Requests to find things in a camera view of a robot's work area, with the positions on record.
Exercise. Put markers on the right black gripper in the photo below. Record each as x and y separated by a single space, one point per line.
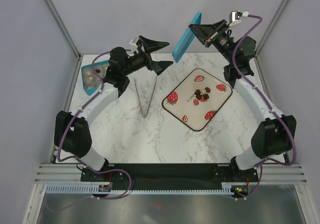
205 33

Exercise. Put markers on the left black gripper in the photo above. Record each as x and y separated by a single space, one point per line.
149 46

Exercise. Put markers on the teal box lid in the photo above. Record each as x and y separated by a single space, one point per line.
186 39

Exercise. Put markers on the metal tweezers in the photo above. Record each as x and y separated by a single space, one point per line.
145 93

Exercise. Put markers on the teal chocolate box tray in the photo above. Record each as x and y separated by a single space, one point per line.
91 83

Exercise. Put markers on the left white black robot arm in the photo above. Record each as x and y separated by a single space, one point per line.
72 129

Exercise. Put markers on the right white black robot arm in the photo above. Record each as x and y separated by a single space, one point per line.
275 131

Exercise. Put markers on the heart dark chocolate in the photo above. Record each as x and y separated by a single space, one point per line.
198 92

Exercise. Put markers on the oval dark chocolate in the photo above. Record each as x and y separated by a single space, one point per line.
207 89

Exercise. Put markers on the white cylinder chocolate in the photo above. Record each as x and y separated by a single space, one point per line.
203 92

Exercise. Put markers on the dark faceted chocolate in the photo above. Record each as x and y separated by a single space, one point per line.
199 97

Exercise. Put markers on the dark square chocolate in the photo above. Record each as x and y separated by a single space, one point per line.
206 96

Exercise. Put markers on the strawberry pattern square plate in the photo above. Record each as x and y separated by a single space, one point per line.
182 103

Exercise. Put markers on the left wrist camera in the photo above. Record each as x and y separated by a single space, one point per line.
134 43

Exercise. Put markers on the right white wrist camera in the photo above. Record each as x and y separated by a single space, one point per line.
235 18

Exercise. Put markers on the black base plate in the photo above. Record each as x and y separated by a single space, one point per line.
183 176

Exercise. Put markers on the slotted grey cable duct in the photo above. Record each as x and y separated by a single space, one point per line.
99 189

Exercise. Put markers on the aluminium frame rail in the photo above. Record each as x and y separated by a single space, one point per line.
69 173

